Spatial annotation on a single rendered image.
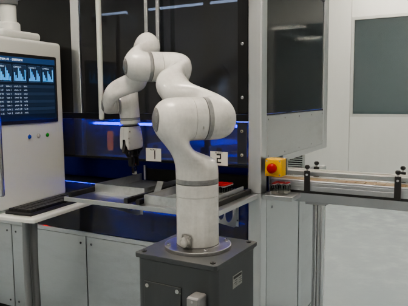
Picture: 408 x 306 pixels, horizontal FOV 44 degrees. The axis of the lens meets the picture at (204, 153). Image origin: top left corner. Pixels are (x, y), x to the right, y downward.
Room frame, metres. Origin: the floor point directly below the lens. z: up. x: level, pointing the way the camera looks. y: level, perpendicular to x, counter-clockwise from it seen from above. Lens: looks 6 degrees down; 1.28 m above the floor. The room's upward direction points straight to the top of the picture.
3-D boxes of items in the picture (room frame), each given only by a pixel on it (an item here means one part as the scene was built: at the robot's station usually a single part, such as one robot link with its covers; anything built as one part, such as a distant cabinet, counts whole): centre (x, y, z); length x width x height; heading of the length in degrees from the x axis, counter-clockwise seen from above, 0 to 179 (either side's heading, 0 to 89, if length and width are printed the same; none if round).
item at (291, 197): (2.10, -0.33, 0.87); 0.14 x 0.13 x 0.02; 151
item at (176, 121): (1.40, 0.05, 1.16); 0.19 x 0.12 x 0.24; 112
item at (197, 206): (1.41, 0.02, 0.95); 0.19 x 0.19 x 0.18
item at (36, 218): (2.25, 0.72, 0.79); 0.45 x 0.28 x 0.03; 156
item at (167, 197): (1.99, 0.03, 0.90); 0.34 x 0.26 x 0.04; 151
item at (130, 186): (2.25, 0.28, 0.90); 0.34 x 0.26 x 0.04; 151
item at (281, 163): (2.07, -0.30, 1.00); 0.08 x 0.07 x 0.07; 151
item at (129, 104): (2.14, 0.32, 1.26); 0.09 x 0.08 x 0.13; 114
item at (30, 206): (2.24, 0.69, 0.82); 0.40 x 0.14 x 0.02; 156
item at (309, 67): (2.51, -0.46, 1.51); 0.85 x 0.01 x 0.59; 151
